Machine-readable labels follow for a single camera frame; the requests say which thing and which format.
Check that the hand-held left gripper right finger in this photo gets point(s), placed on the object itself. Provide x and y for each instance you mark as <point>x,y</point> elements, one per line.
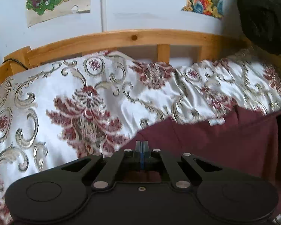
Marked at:
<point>169,166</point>

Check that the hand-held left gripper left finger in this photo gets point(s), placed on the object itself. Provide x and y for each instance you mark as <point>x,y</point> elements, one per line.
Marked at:
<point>118,166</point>

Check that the maroon long-sleeve shirt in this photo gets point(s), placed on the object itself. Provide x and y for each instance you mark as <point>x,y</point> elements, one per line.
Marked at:
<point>213,145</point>

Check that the white floral satin blanket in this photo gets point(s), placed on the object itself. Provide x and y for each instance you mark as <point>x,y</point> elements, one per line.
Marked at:
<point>60,103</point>

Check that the black quilted jacket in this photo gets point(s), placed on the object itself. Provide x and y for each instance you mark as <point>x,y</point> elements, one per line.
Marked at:
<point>264,16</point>

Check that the landscape drawing poster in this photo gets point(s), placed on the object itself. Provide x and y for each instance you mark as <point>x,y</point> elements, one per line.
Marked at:
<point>205,0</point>

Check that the blond cartoon figure poster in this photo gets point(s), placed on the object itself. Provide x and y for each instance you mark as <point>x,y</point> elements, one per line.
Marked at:
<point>56,0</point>

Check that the wooden bed frame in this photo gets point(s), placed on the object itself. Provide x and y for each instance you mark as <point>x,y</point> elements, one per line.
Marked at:
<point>121,38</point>

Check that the white wall pipe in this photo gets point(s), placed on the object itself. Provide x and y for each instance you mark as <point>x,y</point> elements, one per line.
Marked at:
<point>103,9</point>

